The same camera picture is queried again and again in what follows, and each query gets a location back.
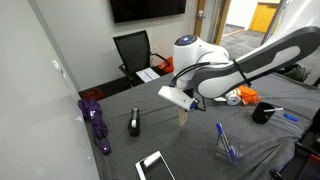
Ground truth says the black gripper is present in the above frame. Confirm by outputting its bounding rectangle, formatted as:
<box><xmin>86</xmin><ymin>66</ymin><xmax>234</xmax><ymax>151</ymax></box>
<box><xmin>181</xmin><ymin>87</ymin><xmax>198</xmax><ymax>102</ymax></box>

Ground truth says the wooden block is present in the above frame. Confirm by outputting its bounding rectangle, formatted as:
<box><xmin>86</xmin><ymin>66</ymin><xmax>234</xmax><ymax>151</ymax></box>
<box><xmin>177</xmin><ymin>107</ymin><xmax>189</xmax><ymax>127</ymax></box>

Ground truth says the orange object on floor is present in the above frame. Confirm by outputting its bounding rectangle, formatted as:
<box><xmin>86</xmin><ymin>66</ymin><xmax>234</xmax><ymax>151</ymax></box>
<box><xmin>165</xmin><ymin>55</ymin><xmax>176</xmax><ymax>75</ymax></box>

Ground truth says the small blue oblong object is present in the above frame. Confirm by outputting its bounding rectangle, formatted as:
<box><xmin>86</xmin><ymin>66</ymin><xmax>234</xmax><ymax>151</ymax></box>
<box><xmin>282</xmin><ymin>112</ymin><xmax>300</xmax><ymax>123</ymax></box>

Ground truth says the white tape roll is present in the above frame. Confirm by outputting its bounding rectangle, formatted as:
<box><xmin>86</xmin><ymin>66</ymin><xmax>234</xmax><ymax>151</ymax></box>
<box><xmin>225</xmin><ymin>91</ymin><xmax>242</xmax><ymax>107</ymax></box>

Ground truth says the printed paper sheet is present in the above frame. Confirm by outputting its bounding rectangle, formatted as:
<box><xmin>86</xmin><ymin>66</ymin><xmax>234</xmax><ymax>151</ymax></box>
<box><xmin>135</xmin><ymin>66</ymin><xmax>161</xmax><ymax>84</ymax></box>

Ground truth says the grey table cloth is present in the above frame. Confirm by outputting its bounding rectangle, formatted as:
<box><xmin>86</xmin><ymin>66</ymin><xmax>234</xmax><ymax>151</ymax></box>
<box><xmin>83</xmin><ymin>71</ymin><xmax>320</xmax><ymax>180</ymax></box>

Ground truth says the blue capped marker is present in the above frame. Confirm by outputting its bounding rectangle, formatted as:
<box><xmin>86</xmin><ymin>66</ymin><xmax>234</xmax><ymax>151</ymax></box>
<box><xmin>215</xmin><ymin>122</ymin><xmax>238</xmax><ymax>163</ymax></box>

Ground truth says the orange crumpled cloth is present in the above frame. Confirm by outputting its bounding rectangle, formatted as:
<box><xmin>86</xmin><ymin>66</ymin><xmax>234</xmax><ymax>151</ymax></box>
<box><xmin>237</xmin><ymin>84</ymin><xmax>262</xmax><ymax>106</ymax></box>

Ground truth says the black mesh office chair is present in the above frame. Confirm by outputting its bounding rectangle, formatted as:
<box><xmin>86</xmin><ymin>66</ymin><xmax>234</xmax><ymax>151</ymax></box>
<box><xmin>112</xmin><ymin>29</ymin><xmax>172</xmax><ymax>89</ymax></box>

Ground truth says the black cup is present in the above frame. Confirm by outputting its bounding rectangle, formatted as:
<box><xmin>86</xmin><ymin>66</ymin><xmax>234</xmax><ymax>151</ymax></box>
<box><xmin>251</xmin><ymin>101</ymin><xmax>277</xmax><ymax>125</ymax></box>

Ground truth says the black tablet with white rim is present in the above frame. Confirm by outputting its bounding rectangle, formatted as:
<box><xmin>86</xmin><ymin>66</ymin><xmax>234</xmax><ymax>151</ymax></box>
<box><xmin>134</xmin><ymin>150</ymin><xmax>177</xmax><ymax>180</ymax></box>

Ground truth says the white marker pen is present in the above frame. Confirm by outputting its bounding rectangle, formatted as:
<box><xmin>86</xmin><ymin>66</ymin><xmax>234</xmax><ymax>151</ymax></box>
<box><xmin>262</xmin><ymin>106</ymin><xmax>285</xmax><ymax>114</ymax></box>

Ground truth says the purple cloth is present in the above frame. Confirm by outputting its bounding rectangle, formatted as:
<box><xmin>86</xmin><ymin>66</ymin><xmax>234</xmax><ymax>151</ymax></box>
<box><xmin>77</xmin><ymin>97</ymin><xmax>112</xmax><ymax>156</ymax></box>

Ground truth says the yellow door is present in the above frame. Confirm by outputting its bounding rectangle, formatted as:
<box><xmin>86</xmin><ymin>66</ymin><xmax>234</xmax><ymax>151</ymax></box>
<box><xmin>247</xmin><ymin>1</ymin><xmax>280</xmax><ymax>35</ymax></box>

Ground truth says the dark backpack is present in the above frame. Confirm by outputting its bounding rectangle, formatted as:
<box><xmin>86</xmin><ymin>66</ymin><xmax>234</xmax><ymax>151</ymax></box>
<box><xmin>282</xmin><ymin>63</ymin><xmax>312</xmax><ymax>83</ymax></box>

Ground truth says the whiteboard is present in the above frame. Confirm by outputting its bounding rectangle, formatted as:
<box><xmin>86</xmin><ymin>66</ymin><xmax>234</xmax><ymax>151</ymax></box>
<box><xmin>0</xmin><ymin>94</ymin><xmax>101</xmax><ymax>180</ymax></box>

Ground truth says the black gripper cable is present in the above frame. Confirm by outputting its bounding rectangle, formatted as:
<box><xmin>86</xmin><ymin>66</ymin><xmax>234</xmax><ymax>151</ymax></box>
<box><xmin>169</xmin><ymin>61</ymin><xmax>215</xmax><ymax>88</ymax></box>

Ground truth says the black wall television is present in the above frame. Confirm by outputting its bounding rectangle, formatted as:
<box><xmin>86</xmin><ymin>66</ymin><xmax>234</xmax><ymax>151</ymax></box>
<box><xmin>109</xmin><ymin>0</ymin><xmax>187</xmax><ymax>25</ymax></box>

